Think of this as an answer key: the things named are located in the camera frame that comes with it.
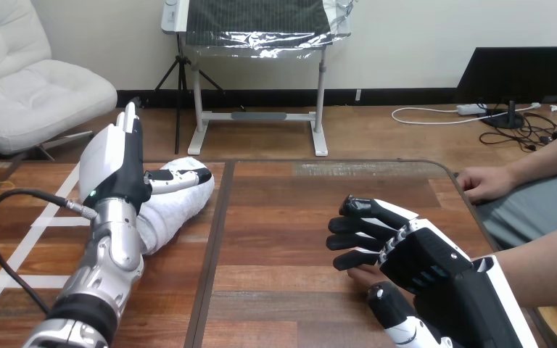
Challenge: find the person's hand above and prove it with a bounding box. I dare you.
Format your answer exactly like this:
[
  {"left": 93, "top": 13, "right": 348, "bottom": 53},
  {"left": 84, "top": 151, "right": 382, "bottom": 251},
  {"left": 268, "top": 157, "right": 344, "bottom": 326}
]
[
  {"left": 346, "top": 265, "right": 418, "bottom": 299},
  {"left": 456, "top": 165, "right": 521, "bottom": 206}
]

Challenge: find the tangle of cables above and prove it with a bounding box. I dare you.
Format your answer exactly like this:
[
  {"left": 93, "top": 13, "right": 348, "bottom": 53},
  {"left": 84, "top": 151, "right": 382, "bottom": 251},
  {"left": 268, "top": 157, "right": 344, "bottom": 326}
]
[{"left": 390, "top": 99, "right": 557, "bottom": 153}]

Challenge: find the white desk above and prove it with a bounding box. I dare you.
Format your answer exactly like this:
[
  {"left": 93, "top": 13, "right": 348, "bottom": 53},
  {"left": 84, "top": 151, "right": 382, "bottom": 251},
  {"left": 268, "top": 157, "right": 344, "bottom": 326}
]
[{"left": 160, "top": 0, "right": 352, "bottom": 157}]

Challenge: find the white towel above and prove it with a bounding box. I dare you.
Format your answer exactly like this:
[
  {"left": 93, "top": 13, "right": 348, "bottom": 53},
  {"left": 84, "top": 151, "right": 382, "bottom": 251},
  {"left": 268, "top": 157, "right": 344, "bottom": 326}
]
[{"left": 136, "top": 156, "right": 216, "bottom": 256}]

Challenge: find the white power strip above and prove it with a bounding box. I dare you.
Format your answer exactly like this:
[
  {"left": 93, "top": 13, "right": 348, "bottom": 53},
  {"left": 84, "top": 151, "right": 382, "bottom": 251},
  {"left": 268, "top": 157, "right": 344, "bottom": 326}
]
[{"left": 456, "top": 103, "right": 489, "bottom": 117}]

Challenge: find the foil sheet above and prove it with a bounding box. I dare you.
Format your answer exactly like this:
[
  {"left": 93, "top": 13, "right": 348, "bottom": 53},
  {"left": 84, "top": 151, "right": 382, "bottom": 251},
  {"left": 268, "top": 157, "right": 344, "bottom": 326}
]
[{"left": 181, "top": 0, "right": 358, "bottom": 60}]

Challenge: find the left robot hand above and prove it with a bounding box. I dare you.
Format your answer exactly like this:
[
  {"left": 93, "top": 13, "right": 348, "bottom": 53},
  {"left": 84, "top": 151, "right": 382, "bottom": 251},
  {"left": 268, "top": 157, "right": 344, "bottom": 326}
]
[{"left": 77, "top": 101, "right": 213, "bottom": 215}]

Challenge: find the person's body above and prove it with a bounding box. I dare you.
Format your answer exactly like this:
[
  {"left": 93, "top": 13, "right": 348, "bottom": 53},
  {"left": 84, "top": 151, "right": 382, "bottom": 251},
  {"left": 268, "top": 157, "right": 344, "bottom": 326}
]
[{"left": 475, "top": 169, "right": 557, "bottom": 252}]

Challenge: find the black tripod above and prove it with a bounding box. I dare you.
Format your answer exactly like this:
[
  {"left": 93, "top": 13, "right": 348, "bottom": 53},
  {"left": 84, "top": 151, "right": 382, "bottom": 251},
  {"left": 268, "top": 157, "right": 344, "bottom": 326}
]
[{"left": 150, "top": 32, "right": 226, "bottom": 156}]

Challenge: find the white cushioned chair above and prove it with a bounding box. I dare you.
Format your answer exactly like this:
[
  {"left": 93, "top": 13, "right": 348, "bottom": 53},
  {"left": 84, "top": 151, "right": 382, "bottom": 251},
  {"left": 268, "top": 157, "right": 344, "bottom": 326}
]
[{"left": 0, "top": 0, "right": 118, "bottom": 162}]

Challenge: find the person's forearm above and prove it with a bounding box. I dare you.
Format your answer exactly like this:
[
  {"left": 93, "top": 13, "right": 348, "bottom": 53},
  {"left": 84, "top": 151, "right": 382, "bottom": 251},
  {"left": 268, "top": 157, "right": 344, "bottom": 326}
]
[
  {"left": 493, "top": 224, "right": 557, "bottom": 310},
  {"left": 510, "top": 122, "right": 557, "bottom": 187}
]

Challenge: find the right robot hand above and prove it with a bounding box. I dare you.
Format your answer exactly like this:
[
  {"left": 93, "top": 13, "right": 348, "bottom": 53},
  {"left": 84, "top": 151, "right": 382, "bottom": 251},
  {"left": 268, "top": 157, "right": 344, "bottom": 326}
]
[{"left": 326, "top": 194, "right": 540, "bottom": 348}]

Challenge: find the dark screen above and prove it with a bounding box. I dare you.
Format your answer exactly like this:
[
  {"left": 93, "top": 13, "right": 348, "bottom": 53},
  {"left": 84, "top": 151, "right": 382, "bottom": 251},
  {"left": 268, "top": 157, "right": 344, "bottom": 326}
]
[{"left": 455, "top": 46, "right": 557, "bottom": 130}]

